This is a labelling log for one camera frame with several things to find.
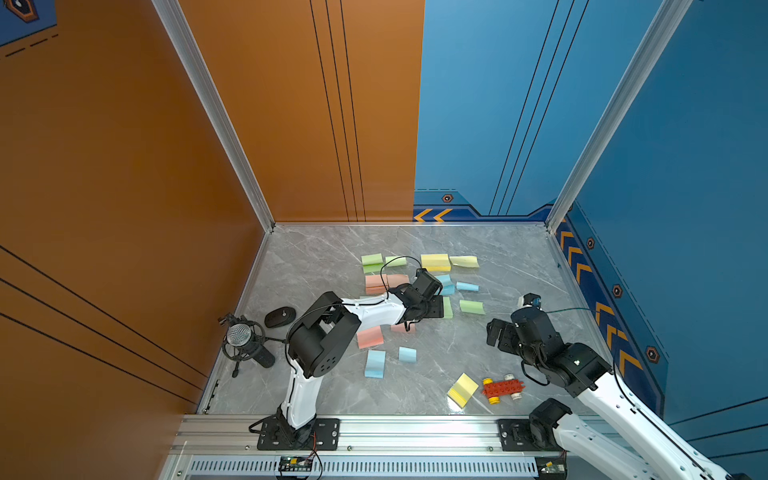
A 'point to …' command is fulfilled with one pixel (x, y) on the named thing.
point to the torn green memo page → (402, 261)
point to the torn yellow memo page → (466, 261)
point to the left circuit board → (295, 464)
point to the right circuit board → (551, 467)
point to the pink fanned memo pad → (374, 284)
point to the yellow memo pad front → (462, 390)
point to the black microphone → (244, 340)
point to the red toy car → (509, 386)
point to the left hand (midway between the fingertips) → (438, 303)
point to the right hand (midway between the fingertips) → (500, 329)
